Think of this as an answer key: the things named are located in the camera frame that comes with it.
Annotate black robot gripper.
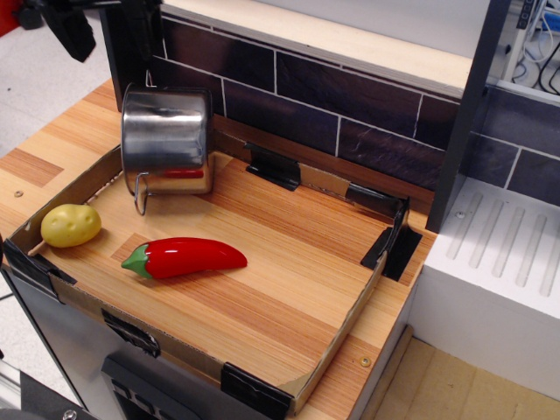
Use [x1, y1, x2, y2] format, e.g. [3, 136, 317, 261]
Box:
[29, 0, 163, 67]

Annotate stainless steel pot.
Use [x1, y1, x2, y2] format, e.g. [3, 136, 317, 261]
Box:
[121, 84, 214, 215]

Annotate yellow toy potato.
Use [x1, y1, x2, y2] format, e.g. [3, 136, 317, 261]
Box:
[40, 204, 102, 248]

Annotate red toy chili pepper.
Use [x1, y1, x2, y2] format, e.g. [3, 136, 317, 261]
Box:
[121, 237, 248, 279]

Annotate white dish drainer sink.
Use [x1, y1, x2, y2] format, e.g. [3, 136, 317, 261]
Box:
[409, 179, 559, 398]

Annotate dark grey vertical post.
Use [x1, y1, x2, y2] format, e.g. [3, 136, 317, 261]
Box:
[426, 1, 510, 233]

